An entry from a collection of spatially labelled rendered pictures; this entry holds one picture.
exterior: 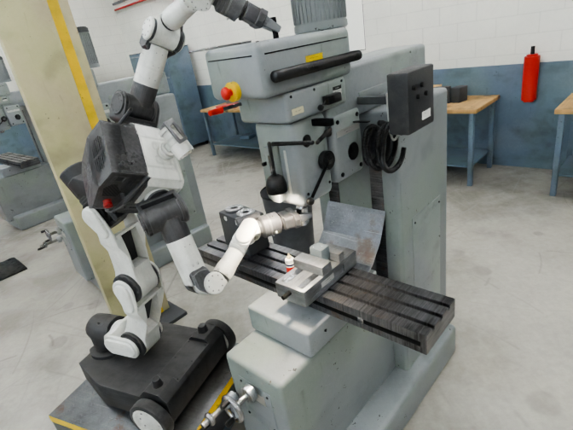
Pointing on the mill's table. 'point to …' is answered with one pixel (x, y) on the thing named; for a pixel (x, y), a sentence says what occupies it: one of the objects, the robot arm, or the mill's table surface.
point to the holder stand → (239, 226)
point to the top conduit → (315, 66)
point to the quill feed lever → (322, 171)
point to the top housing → (298, 54)
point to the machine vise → (297, 284)
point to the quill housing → (298, 158)
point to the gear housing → (292, 103)
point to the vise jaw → (320, 266)
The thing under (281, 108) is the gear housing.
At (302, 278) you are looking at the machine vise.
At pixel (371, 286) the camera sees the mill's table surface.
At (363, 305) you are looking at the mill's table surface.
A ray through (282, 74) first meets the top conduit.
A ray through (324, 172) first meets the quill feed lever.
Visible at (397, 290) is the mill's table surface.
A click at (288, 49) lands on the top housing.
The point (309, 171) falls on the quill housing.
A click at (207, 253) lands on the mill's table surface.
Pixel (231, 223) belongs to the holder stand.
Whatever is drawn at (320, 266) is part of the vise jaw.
